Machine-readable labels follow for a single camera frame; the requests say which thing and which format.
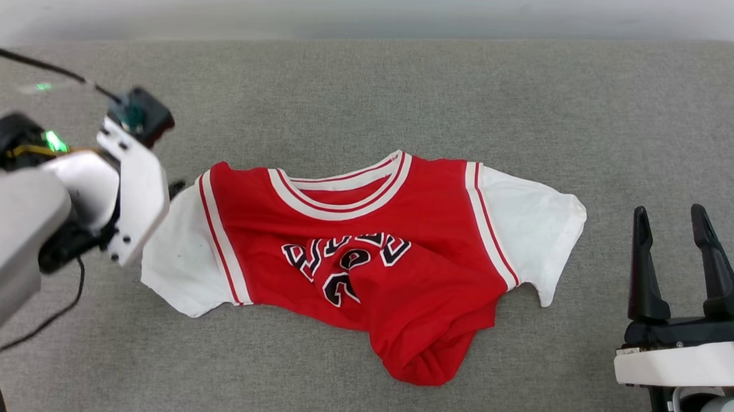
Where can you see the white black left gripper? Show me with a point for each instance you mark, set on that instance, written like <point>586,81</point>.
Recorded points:
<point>138,200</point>

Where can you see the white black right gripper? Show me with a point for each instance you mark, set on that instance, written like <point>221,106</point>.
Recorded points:
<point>685,367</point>

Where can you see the red white basketball jersey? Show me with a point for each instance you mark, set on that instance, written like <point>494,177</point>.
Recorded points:
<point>403,233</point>

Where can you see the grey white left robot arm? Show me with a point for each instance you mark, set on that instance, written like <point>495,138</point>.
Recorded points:
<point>0,243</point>

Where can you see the grey fabric sofa seat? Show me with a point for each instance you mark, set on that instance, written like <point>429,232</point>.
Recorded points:
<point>373,87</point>

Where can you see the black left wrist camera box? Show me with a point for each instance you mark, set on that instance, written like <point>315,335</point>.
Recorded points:
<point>148,116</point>

